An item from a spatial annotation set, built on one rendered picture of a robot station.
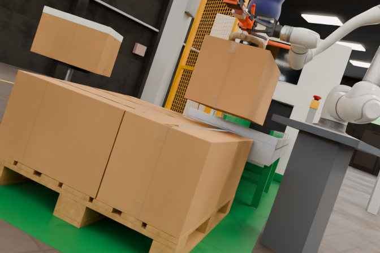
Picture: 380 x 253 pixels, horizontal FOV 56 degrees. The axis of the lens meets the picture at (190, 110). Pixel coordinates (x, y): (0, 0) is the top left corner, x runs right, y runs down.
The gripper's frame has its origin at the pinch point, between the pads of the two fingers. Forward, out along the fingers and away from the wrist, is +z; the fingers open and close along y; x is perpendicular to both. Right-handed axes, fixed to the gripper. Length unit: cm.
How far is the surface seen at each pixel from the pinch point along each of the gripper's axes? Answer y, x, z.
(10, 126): 91, -72, 74
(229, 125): 62, 54, 1
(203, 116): 62, 54, 22
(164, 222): 102, -72, -11
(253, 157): 78, 54, -23
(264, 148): 69, 54, -28
